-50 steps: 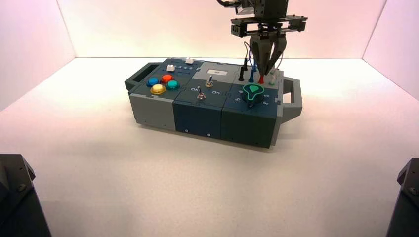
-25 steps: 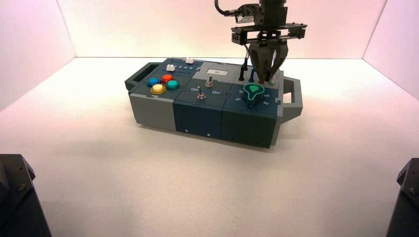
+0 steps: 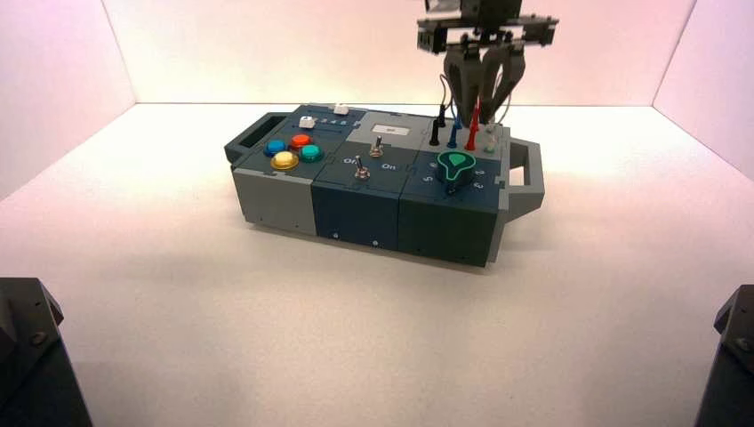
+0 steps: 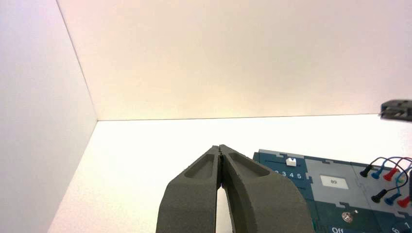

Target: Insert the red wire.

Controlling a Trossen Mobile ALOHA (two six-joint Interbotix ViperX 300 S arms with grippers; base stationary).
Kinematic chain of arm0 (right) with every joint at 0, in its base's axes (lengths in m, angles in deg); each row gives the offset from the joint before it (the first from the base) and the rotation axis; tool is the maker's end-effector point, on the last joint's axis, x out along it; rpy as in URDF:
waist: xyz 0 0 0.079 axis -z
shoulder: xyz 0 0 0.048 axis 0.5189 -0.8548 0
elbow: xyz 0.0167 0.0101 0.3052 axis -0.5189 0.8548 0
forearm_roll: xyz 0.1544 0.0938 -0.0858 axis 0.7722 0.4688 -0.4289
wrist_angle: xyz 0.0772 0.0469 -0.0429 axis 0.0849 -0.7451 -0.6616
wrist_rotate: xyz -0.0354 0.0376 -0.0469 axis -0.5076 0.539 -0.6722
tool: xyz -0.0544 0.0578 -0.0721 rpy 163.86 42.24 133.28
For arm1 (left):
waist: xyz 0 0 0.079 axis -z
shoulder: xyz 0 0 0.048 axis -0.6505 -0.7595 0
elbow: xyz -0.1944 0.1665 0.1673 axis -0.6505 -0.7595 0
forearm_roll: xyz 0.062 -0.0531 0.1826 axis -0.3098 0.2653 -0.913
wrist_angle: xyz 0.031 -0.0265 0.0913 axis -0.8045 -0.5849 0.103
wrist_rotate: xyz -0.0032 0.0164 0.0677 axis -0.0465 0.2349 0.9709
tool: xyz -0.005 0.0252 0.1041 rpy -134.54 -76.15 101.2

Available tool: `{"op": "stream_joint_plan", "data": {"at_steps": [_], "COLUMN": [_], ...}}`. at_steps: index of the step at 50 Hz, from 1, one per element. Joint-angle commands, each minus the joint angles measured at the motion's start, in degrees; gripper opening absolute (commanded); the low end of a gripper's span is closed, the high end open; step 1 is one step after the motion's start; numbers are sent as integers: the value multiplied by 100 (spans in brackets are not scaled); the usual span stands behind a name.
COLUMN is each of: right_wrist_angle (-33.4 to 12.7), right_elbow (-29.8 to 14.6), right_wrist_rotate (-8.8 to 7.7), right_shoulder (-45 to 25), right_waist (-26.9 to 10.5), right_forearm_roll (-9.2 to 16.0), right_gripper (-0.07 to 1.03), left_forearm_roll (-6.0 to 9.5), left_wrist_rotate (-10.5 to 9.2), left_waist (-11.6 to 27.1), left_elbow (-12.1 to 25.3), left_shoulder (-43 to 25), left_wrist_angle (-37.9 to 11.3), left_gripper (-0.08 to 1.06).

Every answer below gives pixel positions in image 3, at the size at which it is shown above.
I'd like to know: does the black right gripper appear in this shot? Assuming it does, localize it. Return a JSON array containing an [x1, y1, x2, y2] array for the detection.
[[416, 0, 559, 126]]

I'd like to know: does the red jumper wire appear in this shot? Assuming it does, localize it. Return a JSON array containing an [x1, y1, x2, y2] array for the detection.
[[464, 97, 483, 152]]

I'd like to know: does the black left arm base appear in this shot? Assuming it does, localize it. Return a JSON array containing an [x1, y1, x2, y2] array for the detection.
[[0, 277, 93, 427]]

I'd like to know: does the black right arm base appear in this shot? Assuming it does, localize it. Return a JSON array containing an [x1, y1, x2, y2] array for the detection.
[[694, 284, 754, 427]]

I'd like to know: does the green and black rotary knob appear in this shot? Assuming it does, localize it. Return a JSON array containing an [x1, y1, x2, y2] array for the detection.
[[435, 149, 478, 196]]

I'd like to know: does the grey and blue control box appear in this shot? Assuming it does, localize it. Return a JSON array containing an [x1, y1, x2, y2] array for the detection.
[[223, 103, 546, 268]]

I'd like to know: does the yellow round push button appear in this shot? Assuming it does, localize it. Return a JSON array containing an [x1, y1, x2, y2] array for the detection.
[[269, 151, 301, 172]]

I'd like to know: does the white jumper wire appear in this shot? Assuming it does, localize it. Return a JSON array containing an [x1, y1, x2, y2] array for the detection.
[[483, 88, 514, 156]]

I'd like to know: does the blue jumper wire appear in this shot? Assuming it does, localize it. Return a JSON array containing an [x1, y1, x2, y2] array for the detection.
[[446, 93, 465, 149]]

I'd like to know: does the black jumper wire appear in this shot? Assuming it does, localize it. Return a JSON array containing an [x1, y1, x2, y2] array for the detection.
[[428, 73, 458, 147]]

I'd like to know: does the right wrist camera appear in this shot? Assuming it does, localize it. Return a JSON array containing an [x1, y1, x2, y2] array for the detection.
[[422, 0, 467, 19]]

